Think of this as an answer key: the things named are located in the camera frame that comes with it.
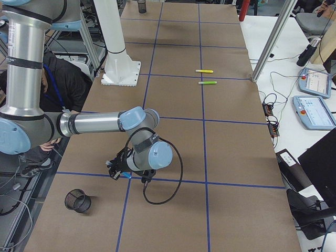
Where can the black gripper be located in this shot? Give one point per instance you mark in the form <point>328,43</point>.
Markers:
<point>121,165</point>

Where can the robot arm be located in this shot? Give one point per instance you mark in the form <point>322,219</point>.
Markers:
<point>24,125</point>

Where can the green highlighter pen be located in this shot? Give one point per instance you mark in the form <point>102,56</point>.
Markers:
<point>207,82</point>

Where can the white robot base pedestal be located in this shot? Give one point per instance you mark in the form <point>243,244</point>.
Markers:
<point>119,68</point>

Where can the black mesh cup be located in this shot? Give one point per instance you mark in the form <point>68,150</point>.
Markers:
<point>141,6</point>
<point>76,200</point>

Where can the blue highlighter pen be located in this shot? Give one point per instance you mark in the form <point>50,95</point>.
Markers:
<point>127,175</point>

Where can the far teach pendant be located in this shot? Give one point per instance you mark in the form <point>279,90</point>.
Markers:
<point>315,82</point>

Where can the seated person in black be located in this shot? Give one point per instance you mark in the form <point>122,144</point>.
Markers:
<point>63,86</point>

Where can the red fire extinguisher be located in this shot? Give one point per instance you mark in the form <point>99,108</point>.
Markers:
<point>243,10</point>

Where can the left black mesh cup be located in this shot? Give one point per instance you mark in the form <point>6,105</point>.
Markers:
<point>141,6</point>

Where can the near teach pendant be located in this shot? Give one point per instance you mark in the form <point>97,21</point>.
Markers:
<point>313,112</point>

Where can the right black mesh cup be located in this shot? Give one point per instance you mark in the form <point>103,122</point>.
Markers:
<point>76,200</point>

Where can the teach pendant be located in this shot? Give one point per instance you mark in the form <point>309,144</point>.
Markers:
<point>315,82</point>
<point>313,112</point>

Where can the yellow highlighter pen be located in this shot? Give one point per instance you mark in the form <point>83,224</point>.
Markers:
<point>204,71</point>

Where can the black monitor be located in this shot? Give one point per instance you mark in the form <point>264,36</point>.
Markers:
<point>318,163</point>

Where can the grey office chair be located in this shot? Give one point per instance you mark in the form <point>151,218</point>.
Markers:
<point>312,25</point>

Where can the aluminium frame post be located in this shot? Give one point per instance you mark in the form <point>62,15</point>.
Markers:
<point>274,35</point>

